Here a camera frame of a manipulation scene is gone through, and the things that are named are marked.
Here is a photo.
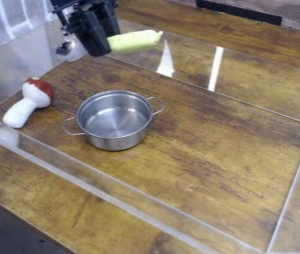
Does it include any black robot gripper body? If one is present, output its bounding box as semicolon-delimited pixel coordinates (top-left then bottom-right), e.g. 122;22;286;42
49;0;116;26

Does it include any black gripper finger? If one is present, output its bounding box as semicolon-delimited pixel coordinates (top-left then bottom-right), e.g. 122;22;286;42
94;3;120;37
71;11;111;57

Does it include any small stainless steel pot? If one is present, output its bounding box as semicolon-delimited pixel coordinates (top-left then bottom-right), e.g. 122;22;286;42
63;90;164;151

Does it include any plush red white mushroom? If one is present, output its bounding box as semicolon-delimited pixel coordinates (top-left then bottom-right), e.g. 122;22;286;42
2;77;55;128

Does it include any black bar in background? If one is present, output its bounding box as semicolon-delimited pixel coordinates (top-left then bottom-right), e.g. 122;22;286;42
195;0;282;26

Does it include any clear acrylic enclosure wall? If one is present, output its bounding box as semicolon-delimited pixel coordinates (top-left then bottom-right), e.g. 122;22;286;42
0;0;300;254

